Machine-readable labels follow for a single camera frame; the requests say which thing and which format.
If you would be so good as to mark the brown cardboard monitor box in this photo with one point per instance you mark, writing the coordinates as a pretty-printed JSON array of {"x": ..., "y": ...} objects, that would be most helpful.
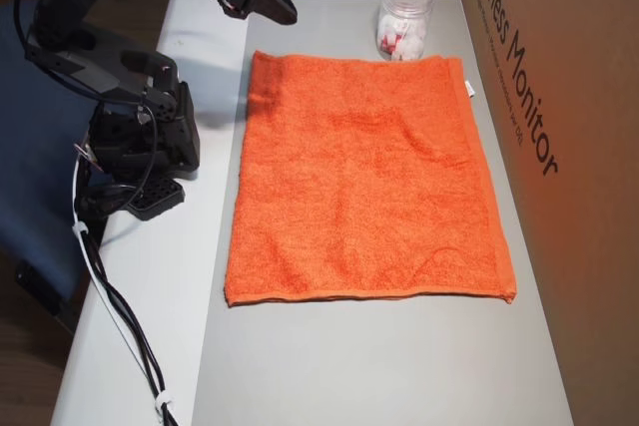
[{"x": 574, "y": 196}]

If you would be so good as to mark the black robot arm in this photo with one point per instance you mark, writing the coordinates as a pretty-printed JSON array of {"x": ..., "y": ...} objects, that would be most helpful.
[{"x": 100, "y": 62}]

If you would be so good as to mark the black perforated base clamp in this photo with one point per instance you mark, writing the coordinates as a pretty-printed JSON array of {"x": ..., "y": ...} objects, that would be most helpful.
[{"x": 157, "y": 199}]

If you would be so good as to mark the orange terry towel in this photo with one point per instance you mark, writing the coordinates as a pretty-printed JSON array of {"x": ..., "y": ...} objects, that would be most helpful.
[{"x": 359, "y": 171}]

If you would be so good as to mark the clear plastic jar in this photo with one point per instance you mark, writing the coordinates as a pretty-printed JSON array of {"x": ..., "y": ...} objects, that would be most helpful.
[{"x": 404, "y": 12}]

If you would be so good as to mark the blue office chair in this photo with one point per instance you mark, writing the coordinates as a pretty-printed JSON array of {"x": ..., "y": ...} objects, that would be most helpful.
[{"x": 35, "y": 171}]

